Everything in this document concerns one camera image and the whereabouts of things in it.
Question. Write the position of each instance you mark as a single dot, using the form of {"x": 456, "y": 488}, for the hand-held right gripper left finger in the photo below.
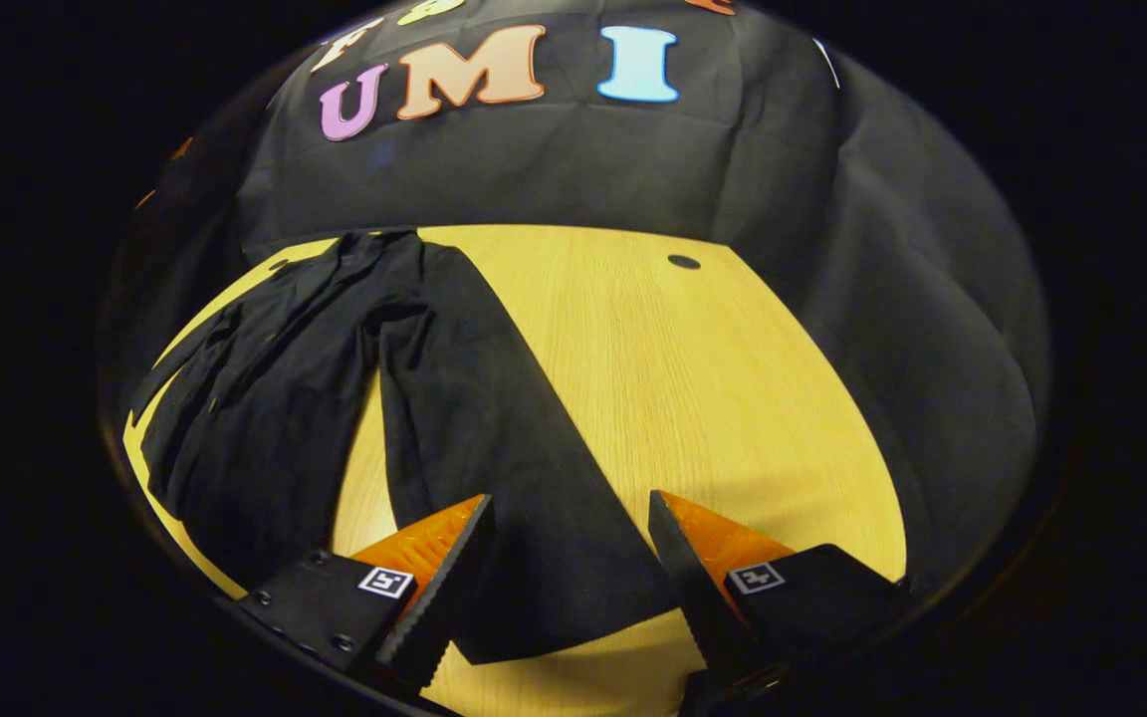
{"x": 434, "y": 617}

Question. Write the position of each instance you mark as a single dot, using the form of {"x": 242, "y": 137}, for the black button shirt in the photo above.
{"x": 474, "y": 398}

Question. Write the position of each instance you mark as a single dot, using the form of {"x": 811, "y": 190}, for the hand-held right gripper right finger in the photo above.
{"x": 693, "y": 588}

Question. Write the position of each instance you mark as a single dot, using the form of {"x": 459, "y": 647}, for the black backdrop cloth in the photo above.
{"x": 583, "y": 169}

